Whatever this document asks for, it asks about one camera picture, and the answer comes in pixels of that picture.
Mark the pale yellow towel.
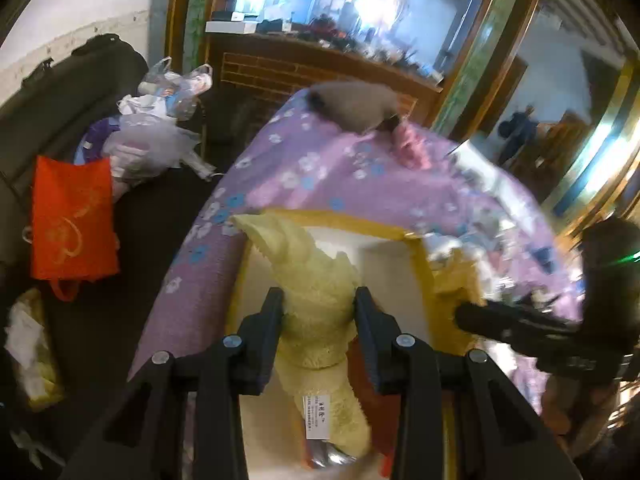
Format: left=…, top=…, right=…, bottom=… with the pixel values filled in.
left=233, top=214, right=371, bottom=458

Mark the black sofa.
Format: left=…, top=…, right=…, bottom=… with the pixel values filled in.
left=1, top=35, right=212, bottom=457

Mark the yellow storage box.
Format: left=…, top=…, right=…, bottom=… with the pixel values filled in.
left=240, top=209, right=475, bottom=479

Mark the purple floral table cloth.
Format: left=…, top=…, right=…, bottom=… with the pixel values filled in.
left=128, top=90, right=584, bottom=416

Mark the red tote bag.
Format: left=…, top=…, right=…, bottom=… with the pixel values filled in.
left=32, top=156, right=119, bottom=302

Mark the person in dark clothes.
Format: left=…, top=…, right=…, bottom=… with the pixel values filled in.
left=498, top=104, right=538, bottom=167

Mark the pink cloth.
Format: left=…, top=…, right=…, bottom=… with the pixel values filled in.
left=392, top=122, right=432, bottom=170

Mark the clear plastic bags pile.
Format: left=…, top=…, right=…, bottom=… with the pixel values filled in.
left=74, top=56, right=218, bottom=185

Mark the brown plush cushion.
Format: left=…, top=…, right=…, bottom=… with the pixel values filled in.
left=307, top=80, right=400, bottom=134

